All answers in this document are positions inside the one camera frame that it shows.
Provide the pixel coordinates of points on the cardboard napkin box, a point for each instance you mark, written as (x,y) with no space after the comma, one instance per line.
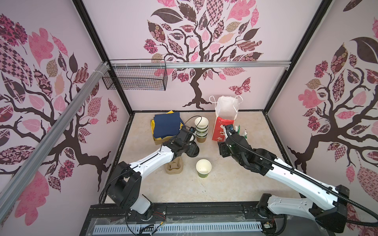
(159,141)

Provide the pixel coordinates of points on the white cable duct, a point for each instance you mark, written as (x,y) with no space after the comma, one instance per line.
(176,228)

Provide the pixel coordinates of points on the black wire basket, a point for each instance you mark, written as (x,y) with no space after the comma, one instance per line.
(136,74)

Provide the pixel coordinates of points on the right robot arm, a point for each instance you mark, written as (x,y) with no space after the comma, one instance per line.
(325,204)

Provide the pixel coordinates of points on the stack of black lids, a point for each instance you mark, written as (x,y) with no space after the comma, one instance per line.
(193,150)

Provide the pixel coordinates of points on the stack of paper cups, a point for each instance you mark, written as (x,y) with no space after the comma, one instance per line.
(201,129)

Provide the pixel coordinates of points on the green paper coffee cup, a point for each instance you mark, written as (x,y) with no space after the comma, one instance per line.
(203,168)

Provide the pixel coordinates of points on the aluminium frame bar left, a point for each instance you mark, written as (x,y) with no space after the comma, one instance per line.
(21,179)

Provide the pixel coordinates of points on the yellow napkins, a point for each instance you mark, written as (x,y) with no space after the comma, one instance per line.
(152,129)

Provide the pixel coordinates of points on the aluminium frame bar back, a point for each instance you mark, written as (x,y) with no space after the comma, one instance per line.
(285,64)

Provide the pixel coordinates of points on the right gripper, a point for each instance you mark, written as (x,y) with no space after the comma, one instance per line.
(222,147)

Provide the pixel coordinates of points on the red white paper bag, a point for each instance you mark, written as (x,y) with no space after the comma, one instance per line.
(226,110)

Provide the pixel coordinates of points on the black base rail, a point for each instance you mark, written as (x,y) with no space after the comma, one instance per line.
(110,214)

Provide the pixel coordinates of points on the aluminium frame bar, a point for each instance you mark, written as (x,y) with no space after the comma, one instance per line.
(21,179)
(285,64)

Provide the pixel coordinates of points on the pulp cup carrier tray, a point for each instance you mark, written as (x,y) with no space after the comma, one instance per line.
(174,167)

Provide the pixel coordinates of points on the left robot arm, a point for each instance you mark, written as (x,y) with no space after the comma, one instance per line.
(125,181)

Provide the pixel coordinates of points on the green white straw packets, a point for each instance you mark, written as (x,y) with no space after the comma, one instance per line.
(241,131)

